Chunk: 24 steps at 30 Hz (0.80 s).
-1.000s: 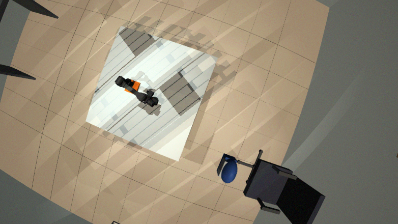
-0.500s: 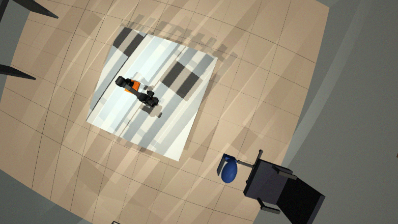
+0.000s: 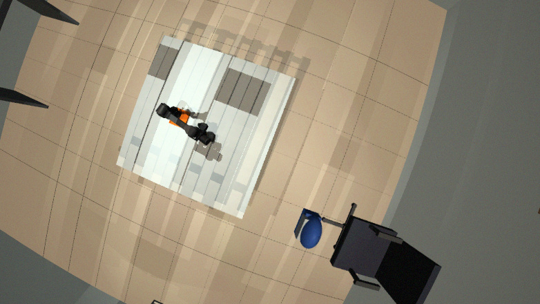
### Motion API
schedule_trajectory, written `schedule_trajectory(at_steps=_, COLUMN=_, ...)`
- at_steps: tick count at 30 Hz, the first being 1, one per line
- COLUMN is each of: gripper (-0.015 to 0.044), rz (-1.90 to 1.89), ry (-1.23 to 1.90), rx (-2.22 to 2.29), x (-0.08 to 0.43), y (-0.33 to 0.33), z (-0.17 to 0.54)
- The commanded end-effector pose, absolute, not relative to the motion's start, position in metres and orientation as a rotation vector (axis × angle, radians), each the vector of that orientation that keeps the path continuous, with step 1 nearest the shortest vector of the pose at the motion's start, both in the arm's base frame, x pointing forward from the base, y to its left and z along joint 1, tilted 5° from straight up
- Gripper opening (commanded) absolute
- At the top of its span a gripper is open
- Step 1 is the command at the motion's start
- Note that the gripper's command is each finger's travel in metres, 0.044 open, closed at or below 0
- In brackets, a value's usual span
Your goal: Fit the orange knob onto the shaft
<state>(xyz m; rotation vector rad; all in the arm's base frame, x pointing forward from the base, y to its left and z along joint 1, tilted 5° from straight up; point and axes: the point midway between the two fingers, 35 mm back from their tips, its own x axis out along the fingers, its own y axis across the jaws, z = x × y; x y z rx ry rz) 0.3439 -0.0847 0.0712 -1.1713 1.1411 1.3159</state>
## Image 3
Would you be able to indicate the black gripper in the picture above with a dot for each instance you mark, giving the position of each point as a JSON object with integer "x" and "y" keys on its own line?
{"x": 211, "y": 135}

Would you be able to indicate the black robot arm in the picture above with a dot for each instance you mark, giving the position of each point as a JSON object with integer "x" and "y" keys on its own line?
{"x": 173, "y": 114}

